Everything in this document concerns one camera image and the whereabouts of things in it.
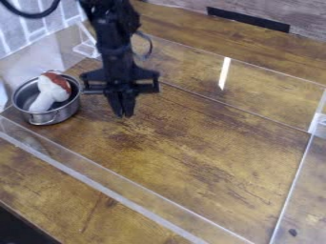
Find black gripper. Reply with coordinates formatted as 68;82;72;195
79;64;161;117

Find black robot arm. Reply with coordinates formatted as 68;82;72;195
79;0;159;117

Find small silver metal pot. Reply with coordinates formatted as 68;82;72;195
12;71;82;126

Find clear acrylic barrier panel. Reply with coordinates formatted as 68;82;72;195
0;115;255;244

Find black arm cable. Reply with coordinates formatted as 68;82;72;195
0;0;154;62

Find plush mushroom toy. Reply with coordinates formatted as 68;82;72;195
28;71;71;112

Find black wall strip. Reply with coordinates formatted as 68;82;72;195
206;7;290;33

